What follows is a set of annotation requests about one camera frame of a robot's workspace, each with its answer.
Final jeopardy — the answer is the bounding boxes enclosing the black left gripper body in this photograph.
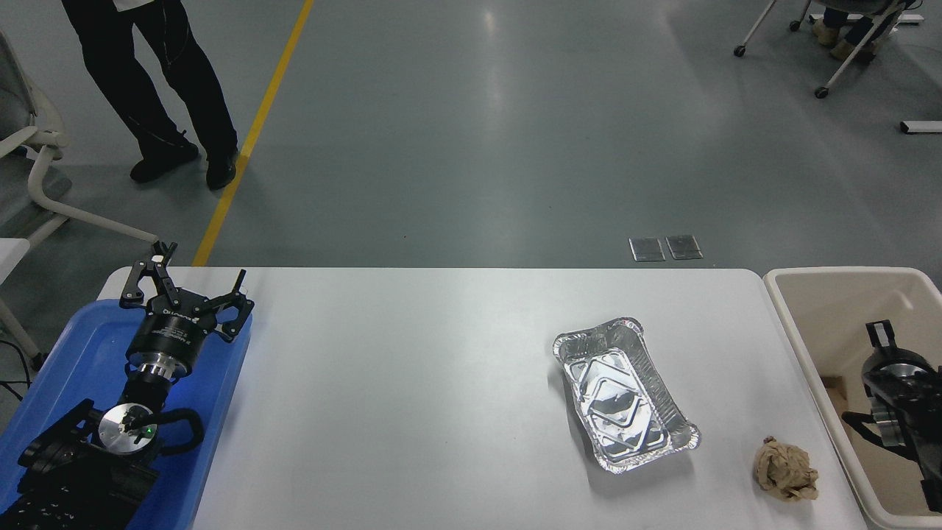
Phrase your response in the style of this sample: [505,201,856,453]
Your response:
[125,291,218,367]

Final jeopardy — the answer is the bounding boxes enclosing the silver foil tray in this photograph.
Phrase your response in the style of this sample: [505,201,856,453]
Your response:
[552,317,702,476]

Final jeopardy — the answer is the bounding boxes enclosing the blue plastic tray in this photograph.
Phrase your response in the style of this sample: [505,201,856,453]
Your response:
[0,298,253,530]

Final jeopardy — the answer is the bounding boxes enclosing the white office chair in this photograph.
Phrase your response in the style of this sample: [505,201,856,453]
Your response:
[0,29,160,247]

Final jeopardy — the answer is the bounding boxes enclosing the white side table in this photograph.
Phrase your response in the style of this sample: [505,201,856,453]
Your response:
[0,237,46,370]

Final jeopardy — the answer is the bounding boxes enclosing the standing person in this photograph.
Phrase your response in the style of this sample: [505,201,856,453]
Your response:
[60,0,240,191]

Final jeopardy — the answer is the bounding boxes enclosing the crumpled tan paper ball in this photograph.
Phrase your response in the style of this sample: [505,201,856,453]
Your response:
[752,435,820,503]

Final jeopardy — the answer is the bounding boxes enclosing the large pale bin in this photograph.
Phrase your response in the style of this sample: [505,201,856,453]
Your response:
[762,266,942,530]

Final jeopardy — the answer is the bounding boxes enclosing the brown cardboard piece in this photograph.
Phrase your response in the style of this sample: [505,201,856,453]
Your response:
[819,375,852,442]

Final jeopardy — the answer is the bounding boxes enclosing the seated person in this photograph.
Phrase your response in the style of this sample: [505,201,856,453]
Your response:
[812,0,910,63]

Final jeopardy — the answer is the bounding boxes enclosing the white chair with casters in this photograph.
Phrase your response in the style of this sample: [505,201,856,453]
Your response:
[734,0,925,99]

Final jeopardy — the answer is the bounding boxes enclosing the black floor cable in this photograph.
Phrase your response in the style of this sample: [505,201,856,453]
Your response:
[0,337,34,403]

